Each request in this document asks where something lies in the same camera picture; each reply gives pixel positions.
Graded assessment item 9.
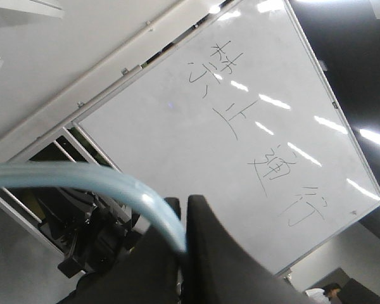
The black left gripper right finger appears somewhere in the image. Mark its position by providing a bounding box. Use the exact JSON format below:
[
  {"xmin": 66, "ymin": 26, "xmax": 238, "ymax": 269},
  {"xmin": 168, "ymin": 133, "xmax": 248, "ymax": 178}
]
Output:
[{"xmin": 183, "ymin": 194, "xmax": 309, "ymax": 303}]

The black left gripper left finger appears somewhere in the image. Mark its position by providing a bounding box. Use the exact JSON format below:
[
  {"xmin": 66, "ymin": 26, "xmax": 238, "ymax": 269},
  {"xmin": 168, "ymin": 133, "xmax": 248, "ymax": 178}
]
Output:
[{"xmin": 56, "ymin": 196, "xmax": 182, "ymax": 304}]

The light blue plastic basket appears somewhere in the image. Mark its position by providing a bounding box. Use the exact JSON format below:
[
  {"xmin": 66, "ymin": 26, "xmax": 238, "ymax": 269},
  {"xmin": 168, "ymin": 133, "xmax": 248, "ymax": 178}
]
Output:
[{"xmin": 0, "ymin": 161, "xmax": 187, "ymax": 254}]

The grey fabric hanging organiser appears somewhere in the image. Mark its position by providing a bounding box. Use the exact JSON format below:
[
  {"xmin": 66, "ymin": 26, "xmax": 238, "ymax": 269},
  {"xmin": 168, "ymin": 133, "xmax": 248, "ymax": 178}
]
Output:
[{"xmin": 28, "ymin": 186, "xmax": 140, "ymax": 279}]

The white whiteboard on stand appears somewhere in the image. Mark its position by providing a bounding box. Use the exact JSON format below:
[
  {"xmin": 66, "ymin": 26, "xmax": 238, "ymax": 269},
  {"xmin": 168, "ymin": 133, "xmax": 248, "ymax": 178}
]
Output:
[{"xmin": 0, "ymin": 0, "xmax": 380, "ymax": 279}]

